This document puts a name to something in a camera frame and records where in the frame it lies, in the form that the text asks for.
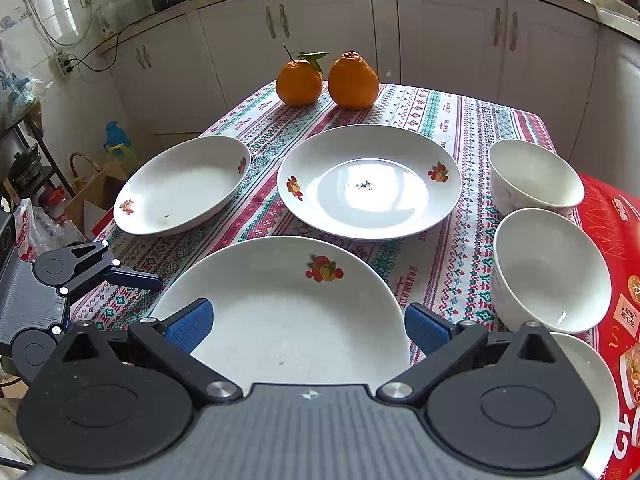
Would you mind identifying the white bowl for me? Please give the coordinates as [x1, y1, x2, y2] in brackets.
[550, 332, 621, 478]
[488, 139, 586, 218]
[491, 208, 613, 335]

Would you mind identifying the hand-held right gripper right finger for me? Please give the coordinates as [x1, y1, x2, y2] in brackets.
[375, 302, 572, 406]

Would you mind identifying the blue plastic bottle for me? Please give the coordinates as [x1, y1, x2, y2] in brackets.
[103, 121, 133, 158]

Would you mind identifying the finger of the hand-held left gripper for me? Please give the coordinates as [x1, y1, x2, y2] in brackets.
[60, 239, 165, 295]

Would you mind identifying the orange without leaf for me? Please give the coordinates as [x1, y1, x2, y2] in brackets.
[327, 51, 380, 110]

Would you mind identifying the black pot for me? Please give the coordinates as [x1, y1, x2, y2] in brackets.
[7, 145, 41, 186]

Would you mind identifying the white plate with fruit print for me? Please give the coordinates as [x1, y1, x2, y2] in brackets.
[277, 124, 462, 242]
[150, 236, 412, 396]
[113, 135, 252, 236]

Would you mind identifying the red and white plastic bag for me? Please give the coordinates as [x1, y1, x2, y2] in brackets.
[12, 199, 83, 261]

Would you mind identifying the white cable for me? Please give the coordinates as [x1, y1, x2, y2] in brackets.
[17, 0, 101, 53]

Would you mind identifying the red printed box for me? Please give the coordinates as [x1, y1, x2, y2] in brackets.
[575, 174, 640, 480]

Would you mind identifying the black cable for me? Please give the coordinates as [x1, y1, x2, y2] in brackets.
[67, 30, 123, 73]

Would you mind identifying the woven basket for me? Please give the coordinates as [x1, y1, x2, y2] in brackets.
[69, 152, 101, 192]

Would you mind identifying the orange with leaf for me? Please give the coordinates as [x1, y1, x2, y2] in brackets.
[275, 45, 329, 107]

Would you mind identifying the cardboard box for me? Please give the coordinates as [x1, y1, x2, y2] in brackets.
[65, 160, 131, 241]

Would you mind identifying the white kitchen cabinet unit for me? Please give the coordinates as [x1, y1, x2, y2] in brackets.
[102, 0, 640, 186]

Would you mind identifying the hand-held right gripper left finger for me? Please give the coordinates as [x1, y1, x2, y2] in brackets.
[49, 297, 243, 407]

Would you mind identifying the patterned tablecloth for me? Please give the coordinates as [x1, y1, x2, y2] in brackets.
[70, 82, 601, 366]

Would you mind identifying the metal rack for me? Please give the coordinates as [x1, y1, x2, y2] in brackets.
[0, 110, 76, 201]

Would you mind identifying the blue and white plastic bag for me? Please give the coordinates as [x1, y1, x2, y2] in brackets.
[0, 55, 46, 121]

